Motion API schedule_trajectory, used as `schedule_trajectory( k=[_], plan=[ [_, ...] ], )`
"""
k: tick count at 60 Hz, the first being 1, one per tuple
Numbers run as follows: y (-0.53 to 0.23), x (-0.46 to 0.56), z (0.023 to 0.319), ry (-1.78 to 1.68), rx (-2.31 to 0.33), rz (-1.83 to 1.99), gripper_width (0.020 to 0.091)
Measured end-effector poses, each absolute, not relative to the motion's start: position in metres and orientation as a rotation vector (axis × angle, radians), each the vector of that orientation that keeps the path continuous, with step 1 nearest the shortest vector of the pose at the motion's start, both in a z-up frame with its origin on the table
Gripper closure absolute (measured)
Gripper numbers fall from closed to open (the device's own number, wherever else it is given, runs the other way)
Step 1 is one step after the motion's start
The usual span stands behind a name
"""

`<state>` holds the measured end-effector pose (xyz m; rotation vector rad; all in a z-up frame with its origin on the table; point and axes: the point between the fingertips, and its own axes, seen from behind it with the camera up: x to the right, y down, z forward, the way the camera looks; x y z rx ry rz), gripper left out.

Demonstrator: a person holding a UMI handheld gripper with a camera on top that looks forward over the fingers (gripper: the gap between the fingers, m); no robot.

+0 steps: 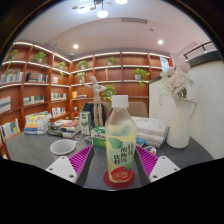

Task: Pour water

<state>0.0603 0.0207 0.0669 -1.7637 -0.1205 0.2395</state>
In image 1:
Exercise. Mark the dark metal handrail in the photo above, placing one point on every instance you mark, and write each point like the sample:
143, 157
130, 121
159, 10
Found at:
200, 50

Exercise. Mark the colourful book stack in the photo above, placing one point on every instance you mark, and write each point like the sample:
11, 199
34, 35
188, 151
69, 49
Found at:
37, 123

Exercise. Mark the white mug, grey triangle pattern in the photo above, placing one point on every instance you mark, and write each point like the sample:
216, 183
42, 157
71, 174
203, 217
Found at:
63, 147

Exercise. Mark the dark magazine stack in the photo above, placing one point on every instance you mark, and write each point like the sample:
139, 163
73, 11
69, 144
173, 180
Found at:
65, 128

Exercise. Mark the wooden artist mannequin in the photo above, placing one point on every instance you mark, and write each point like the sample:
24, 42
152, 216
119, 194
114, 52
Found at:
96, 93

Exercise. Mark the pale pink flower bouquet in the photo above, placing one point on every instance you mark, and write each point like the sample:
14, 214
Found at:
175, 81

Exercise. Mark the ceiling air vent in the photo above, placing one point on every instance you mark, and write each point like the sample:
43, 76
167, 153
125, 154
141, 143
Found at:
134, 20

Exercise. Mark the green and white tissue box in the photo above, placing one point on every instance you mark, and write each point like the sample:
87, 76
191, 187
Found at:
98, 138

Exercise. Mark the small green and white carton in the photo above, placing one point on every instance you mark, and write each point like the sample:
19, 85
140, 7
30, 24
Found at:
85, 123

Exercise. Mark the clear drink bottle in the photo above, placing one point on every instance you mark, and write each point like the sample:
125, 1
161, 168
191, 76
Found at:
120, 143

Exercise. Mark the recessed ceiling spotlight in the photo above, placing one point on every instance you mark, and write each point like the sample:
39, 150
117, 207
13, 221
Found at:
76, 46
160, 42

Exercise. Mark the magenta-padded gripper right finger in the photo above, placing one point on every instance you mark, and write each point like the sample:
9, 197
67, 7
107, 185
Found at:
164, 165

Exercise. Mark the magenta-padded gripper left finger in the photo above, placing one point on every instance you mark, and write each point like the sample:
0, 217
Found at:
61, 165

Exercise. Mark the tan upholstered chair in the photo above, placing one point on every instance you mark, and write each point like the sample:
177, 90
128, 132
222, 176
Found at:
140, 109

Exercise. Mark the small blue and white sachet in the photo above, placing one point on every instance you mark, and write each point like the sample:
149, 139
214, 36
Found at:
150, 149

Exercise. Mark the wooden wall shelf unit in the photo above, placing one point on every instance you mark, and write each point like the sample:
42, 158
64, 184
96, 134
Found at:
36, 86

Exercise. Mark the white jug vase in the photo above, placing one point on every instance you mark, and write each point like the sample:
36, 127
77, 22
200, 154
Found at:
180, 123

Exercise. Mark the branched ceiling lamp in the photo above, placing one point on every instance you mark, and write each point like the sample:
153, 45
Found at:
102, 13

